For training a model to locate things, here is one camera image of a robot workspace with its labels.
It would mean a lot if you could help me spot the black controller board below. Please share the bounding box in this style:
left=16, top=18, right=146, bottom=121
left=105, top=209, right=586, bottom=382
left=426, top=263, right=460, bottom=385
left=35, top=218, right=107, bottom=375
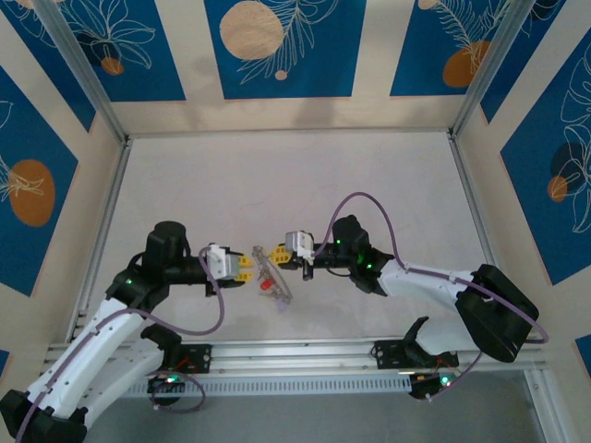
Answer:
left=147, top=374, right=184, bottom=395
left=407, top=373, right=456, bottom=401

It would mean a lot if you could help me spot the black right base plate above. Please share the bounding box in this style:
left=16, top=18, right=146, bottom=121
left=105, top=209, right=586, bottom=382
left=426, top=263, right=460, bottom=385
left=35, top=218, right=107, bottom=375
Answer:
left=372, top=340, right=408, bottom=370

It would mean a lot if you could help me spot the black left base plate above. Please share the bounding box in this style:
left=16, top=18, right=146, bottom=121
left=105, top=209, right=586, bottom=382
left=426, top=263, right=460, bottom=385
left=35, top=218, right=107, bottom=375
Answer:
left=177, top=343, right=214, bottom=376

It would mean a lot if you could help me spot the aluminium mounting rail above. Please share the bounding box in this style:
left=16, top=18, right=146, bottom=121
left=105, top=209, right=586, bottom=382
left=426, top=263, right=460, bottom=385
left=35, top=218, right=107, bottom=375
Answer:
left=45, top=338, right=551, bottom=377

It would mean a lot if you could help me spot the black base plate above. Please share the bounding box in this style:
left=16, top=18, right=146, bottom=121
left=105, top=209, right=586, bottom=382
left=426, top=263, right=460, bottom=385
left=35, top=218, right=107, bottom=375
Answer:
left=177, top=343, right=214, bottom=376
left=372, top=340, right=408, bottom=370

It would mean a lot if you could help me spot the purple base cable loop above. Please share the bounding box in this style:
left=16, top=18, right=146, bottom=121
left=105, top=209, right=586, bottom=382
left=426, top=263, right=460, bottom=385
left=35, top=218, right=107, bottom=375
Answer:
left=150, top=368, right=207, bottom=413

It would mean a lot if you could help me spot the aluminium frame post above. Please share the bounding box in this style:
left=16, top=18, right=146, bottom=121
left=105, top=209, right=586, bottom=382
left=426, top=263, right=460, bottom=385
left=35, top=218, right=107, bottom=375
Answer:
left=449, top=0, right=542, bottom=139
left=32, top=0, right=129, bottom=145

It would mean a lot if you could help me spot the aluminium table side rail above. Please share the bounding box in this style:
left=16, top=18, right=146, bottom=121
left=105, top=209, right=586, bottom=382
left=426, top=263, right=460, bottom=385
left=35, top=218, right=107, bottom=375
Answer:
left=447, top=132, right=505, bottom=283
left=64, top=138, right=134, bottom=343

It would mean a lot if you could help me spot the grey slotted cable duct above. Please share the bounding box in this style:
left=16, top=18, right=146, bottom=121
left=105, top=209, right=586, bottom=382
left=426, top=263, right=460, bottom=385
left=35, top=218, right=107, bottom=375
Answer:
left=123, top=372, right=416, bottom=398

